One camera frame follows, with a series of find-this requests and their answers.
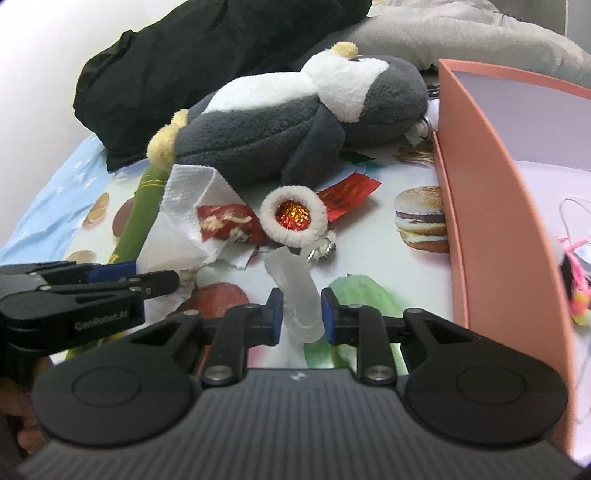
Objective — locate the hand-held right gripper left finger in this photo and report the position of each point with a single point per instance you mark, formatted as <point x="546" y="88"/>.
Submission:
<point x="275" y="318"/>

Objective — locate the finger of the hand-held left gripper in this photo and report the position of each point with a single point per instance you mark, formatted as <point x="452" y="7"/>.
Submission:
<point x="111" y="272"/>
<point x="152" y="282"/>

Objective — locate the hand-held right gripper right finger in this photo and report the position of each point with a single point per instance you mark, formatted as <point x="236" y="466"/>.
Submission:
<point x="330" y="318"/>

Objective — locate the translucent plastic bag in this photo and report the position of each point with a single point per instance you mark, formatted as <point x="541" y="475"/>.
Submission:
<point x="300" y="295"/>

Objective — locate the white paper tissue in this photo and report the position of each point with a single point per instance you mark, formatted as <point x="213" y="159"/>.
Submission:
<point x="184" y="194"/>

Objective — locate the red snack wrapper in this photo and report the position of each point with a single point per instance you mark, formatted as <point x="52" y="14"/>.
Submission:
<point x="221" y="217"/>

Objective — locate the red gold foil candy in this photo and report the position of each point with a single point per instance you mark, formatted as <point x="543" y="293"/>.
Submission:
<point x="292" y="214"/>

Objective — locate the red paper packet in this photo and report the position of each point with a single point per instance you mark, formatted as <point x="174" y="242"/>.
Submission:
<point x="351" y="194"/>

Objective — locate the pink cardboard box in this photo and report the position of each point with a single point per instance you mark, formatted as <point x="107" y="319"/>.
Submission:
<point x="480" y="207"/>

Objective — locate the pink tassel charm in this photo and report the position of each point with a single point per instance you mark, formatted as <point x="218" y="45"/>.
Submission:
<point x="579" y="300"/>

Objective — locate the person's left hand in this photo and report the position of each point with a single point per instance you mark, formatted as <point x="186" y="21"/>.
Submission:
<point x="25" y="415"/>

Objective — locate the food print mat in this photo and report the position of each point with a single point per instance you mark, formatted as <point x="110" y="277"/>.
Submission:
<point x="369" y="258"/>

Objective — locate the green massage hammer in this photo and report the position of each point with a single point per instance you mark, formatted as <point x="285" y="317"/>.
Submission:
<point x="143" y="207"/>

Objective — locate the light blue bed sheet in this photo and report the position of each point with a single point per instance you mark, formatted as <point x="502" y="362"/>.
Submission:
<point x="55" y="184"/>

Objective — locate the grey white penguin plush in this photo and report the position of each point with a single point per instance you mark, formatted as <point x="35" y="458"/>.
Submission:
<point x="277" y="124"/>

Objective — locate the black coat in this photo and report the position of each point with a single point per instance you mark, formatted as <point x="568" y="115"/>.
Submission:
<point x="184" y="60"/>

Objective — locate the grey duvet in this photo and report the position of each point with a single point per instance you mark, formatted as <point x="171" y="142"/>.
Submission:
<point x="461" y="37"/>

